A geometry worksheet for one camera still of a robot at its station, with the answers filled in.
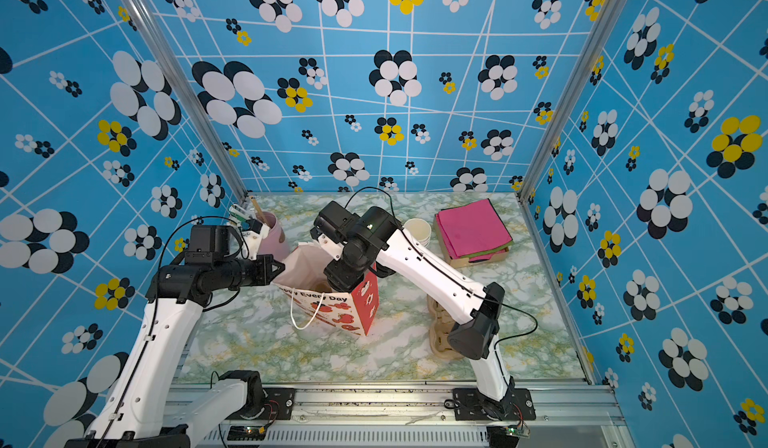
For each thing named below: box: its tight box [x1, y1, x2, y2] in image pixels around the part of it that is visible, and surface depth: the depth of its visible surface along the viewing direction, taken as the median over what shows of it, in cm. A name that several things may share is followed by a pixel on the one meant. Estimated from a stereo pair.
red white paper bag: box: [272, 242, 380, 337], surface depth 74 cm
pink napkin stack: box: [436, 198, 513, 261], surface depth 106 cm
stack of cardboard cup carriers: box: [427, 295, 465, 360], surface depth 83 cm
